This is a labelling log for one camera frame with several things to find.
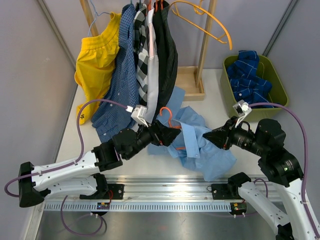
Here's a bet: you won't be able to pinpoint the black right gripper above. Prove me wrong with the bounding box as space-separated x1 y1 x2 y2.
203 115 268 156

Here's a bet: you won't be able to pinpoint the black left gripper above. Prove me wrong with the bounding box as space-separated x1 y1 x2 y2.
125 118 181 160

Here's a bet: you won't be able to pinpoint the orange plastic hanger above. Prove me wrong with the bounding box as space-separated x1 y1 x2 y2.
159 106 187 151

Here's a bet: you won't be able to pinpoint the light blue shirt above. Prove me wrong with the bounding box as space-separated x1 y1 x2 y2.
147 87 237 182

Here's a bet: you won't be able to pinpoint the black striped shirt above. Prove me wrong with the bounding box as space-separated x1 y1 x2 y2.
152 0 178 116

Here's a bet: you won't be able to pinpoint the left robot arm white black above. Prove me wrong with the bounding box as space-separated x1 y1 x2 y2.
18 120 181 208

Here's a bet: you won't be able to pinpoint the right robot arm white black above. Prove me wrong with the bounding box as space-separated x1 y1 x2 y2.
203 116 320 240

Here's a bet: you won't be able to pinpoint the blue checked shirt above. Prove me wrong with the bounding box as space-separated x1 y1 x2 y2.
91 4 139 143

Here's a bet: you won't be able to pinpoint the dark blue striped shirt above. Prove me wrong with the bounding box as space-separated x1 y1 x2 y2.
224 50 273 104

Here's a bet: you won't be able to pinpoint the black white plaid shirt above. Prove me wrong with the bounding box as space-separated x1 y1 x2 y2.
133 3 149 106

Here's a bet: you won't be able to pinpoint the yellow plastic hanger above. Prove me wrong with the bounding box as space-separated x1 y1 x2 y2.
169 0 234 51

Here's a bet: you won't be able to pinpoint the wooden clothes rack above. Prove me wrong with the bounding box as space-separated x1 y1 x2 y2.
78 0 219 102

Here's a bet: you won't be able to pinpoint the olive green plastic bin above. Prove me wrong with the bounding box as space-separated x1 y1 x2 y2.
219 54 290 123

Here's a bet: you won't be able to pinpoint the yellow shorts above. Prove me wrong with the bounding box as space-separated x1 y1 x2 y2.
74 12 123 126

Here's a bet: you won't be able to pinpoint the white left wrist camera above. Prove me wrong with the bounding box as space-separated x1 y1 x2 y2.
126 105 149 127

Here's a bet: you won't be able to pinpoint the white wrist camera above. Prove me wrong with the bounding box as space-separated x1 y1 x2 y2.
126 105 149 127
232 100 252 127

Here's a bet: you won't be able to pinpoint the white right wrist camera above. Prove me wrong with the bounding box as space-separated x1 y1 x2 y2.
232 100 252 127

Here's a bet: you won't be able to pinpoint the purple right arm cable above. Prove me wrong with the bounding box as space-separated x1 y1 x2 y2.
248 102 320 240

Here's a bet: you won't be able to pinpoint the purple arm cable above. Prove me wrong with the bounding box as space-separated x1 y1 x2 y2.
4 99 133 198
248 102 320 240

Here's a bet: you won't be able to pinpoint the aluminium mounting rail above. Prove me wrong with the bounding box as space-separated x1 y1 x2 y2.
42 174 278 213

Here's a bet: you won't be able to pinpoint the light blue wire hanger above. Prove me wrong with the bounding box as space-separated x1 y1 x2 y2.
87 0 111 37

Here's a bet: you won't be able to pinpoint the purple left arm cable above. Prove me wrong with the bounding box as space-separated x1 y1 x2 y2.
4 99 133 198

